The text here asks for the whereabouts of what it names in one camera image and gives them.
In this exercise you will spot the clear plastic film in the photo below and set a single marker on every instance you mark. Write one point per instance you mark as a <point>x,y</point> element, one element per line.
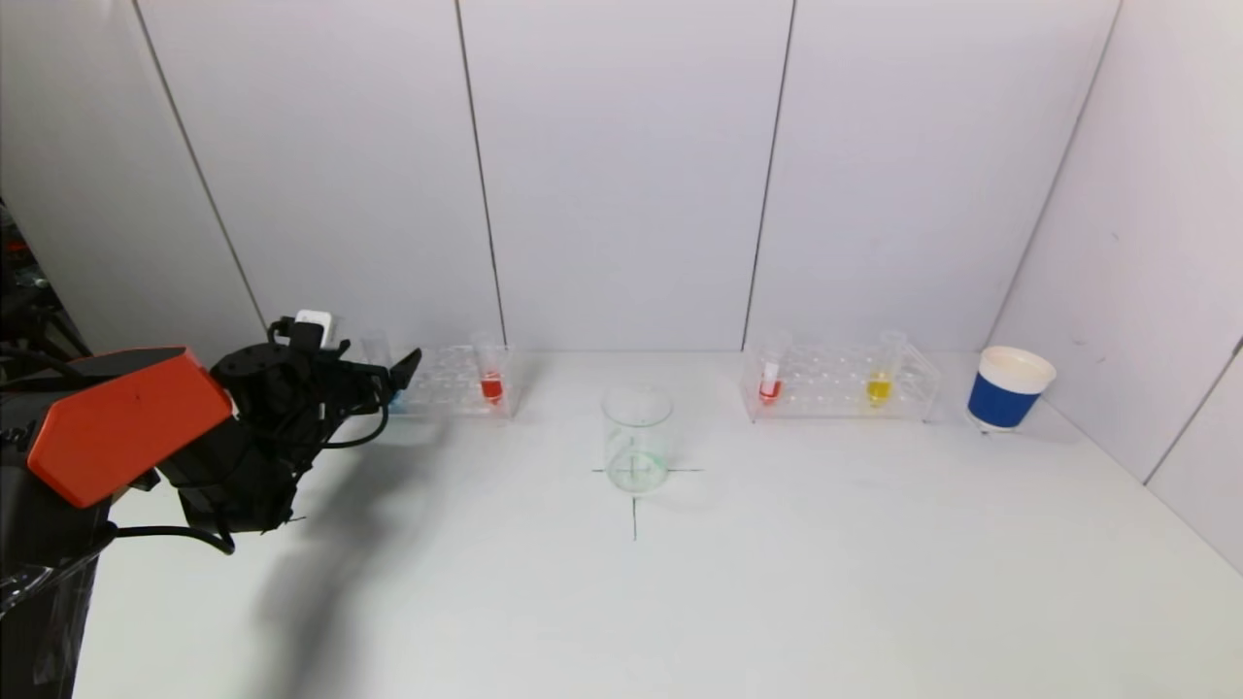
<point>24,582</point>

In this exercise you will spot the yellow pigment test tube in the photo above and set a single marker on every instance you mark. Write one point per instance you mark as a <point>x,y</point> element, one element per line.
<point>878,390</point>

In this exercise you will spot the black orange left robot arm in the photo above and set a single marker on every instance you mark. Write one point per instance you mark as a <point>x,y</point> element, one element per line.
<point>126,427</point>

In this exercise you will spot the blue white paper cup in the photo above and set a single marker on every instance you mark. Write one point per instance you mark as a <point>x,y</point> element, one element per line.
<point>1000,400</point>

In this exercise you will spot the clear glass beaker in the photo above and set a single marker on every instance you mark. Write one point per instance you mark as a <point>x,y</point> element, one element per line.
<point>636,476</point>

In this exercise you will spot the clear acrylic test tube rack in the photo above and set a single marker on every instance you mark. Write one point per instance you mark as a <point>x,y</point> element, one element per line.
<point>442,381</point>
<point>825,377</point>

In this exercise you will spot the red and white pigment tube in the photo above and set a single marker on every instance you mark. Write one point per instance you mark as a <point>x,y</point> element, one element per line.
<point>770,391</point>

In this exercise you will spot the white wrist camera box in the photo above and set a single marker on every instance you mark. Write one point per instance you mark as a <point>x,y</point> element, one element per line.
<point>315,326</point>

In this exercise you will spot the red pigment test tube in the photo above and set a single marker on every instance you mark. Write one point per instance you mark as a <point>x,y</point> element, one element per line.
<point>491,389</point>

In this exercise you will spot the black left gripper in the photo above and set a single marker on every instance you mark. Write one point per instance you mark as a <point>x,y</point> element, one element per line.
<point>373,380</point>

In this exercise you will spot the black background stand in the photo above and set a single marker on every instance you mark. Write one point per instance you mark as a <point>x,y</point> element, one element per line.
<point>24,301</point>

